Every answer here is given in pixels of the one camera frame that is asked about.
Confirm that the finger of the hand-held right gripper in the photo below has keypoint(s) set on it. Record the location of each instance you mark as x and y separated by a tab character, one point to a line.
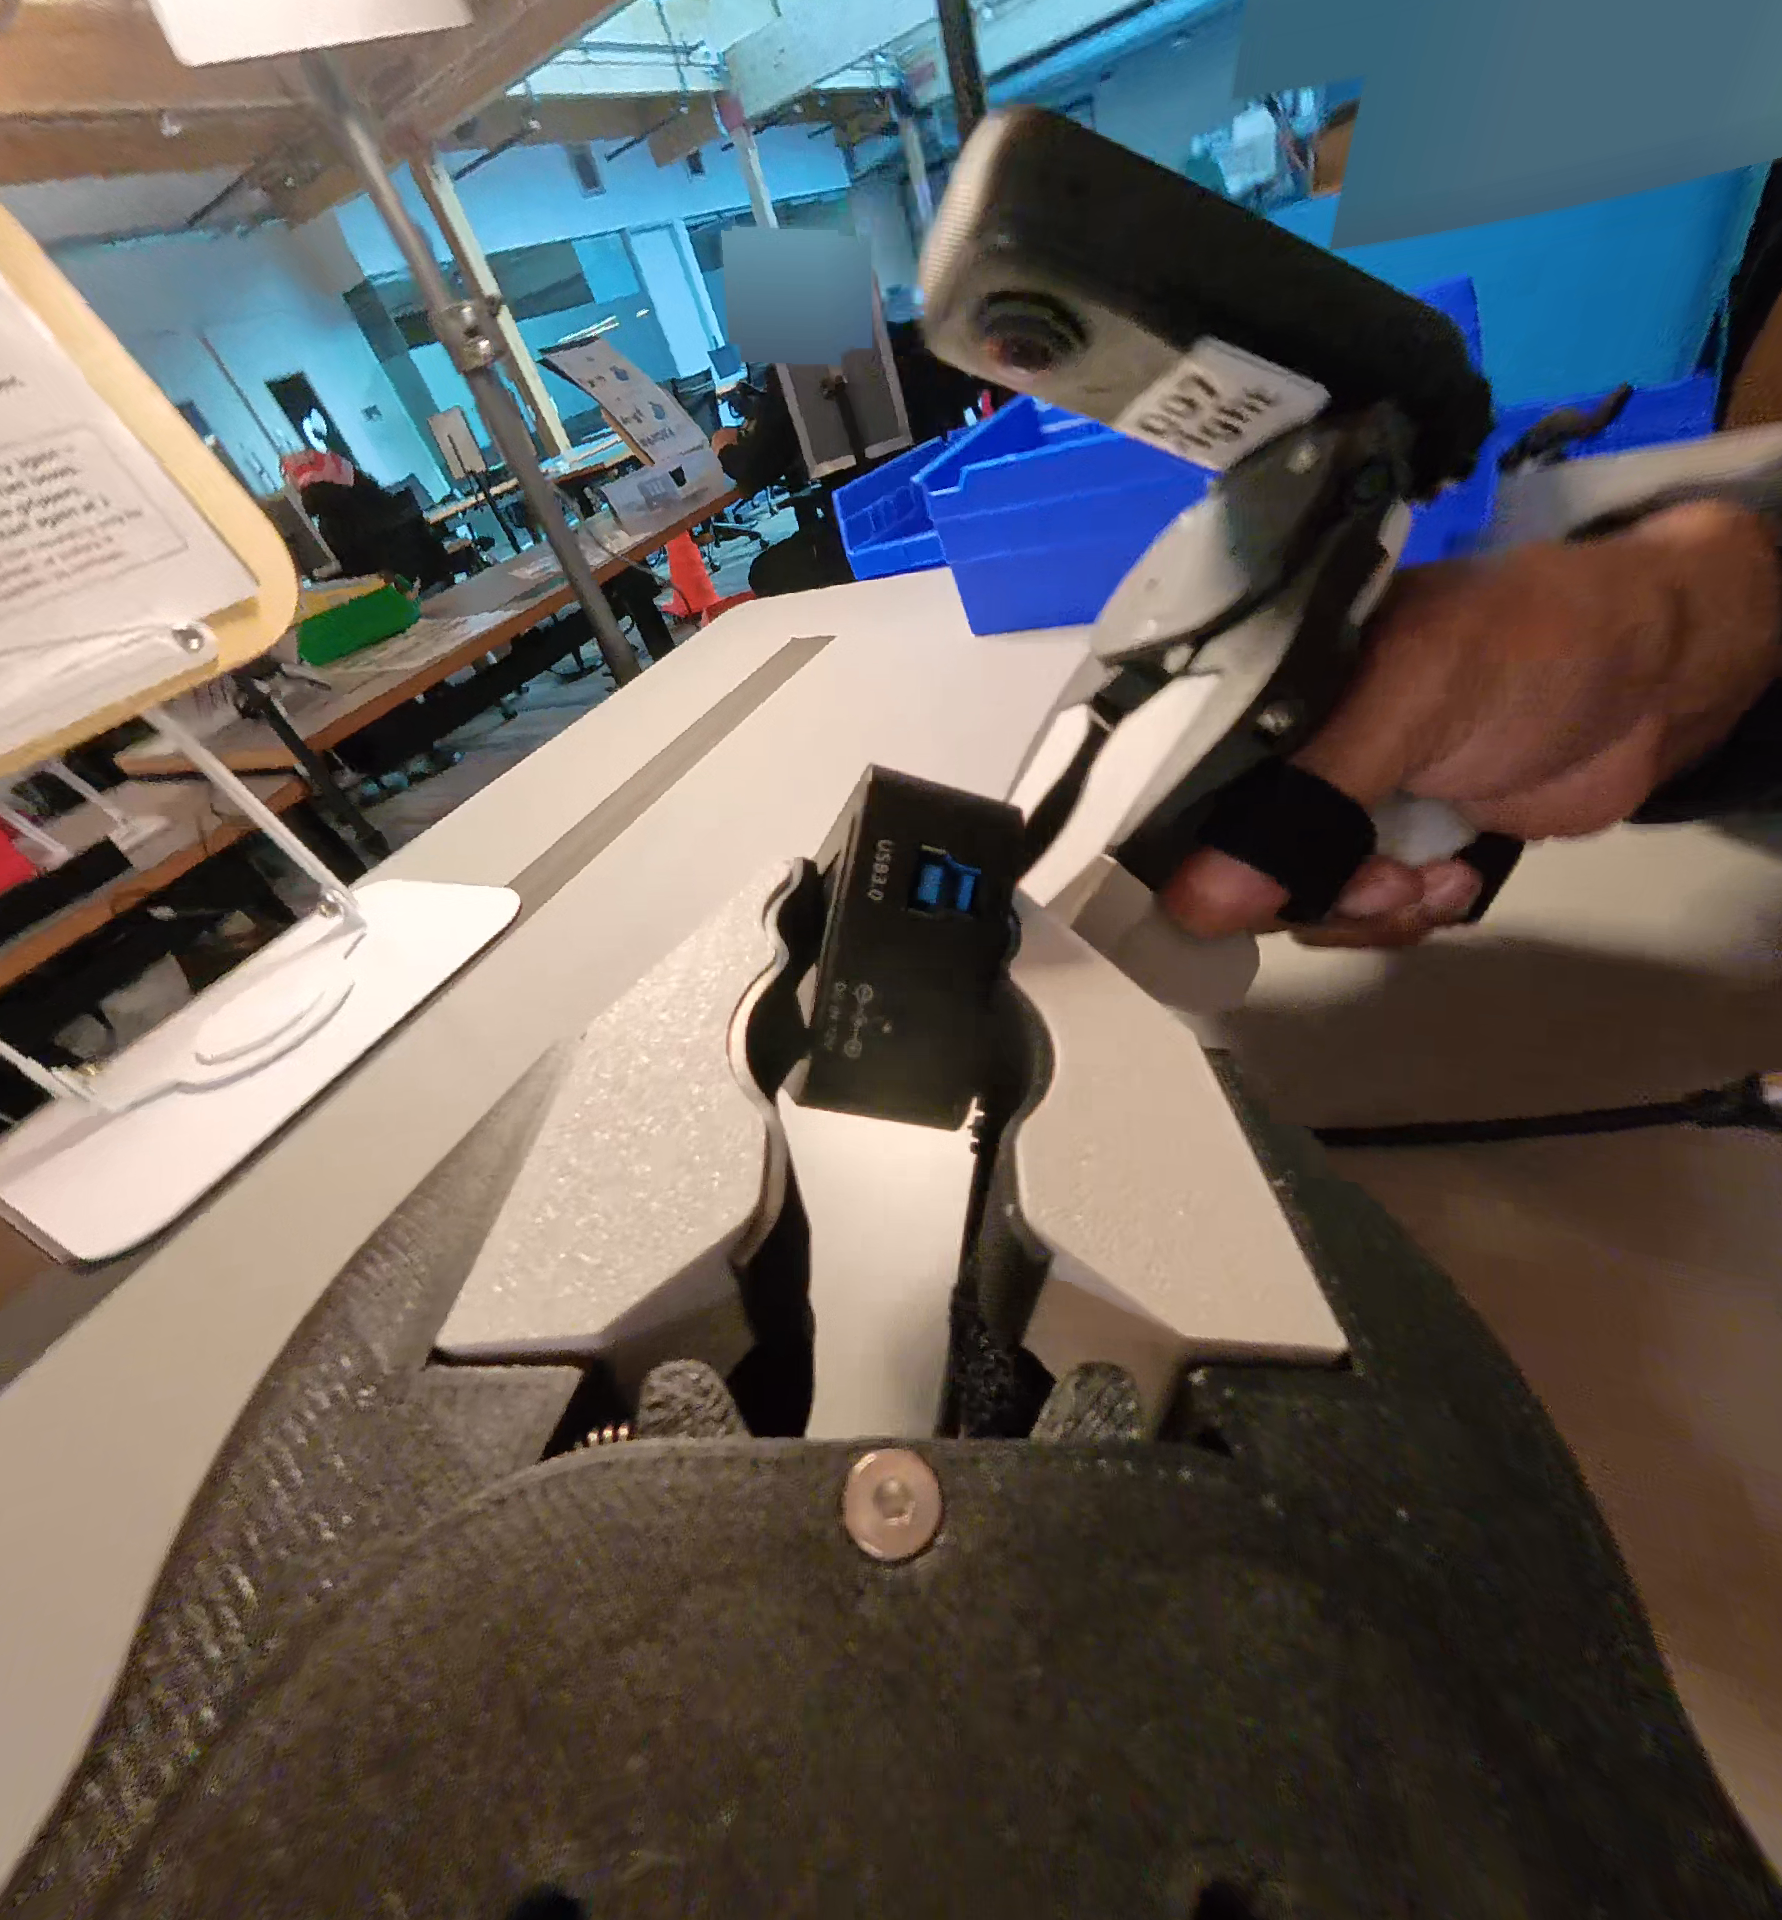
1046	796
1250	571

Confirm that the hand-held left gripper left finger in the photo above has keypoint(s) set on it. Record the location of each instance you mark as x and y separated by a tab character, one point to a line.
620	1187

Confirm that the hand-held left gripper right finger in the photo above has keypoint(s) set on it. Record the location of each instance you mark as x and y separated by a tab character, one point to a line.
1162	1200

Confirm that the large blue plastic bin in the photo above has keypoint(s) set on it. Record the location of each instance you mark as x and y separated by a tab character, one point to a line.
1042	525

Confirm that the small black usb hub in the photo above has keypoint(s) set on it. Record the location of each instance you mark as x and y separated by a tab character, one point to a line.
906	1019

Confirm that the person's right hand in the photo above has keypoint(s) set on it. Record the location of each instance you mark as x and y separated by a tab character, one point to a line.
1551	675

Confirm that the computer monitor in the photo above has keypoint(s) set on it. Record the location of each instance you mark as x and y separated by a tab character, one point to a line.
845	429

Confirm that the orange cone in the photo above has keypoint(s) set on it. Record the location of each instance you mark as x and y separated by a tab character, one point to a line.
704	575

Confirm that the printed poster sign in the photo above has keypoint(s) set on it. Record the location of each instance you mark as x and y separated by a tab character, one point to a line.
628	396

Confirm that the metal pole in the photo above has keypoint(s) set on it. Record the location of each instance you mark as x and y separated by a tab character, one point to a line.
531	496

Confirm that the green bin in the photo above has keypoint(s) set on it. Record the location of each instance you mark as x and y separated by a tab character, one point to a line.
361	622

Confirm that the white light panel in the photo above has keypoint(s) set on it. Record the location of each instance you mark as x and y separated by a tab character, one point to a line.
309	27

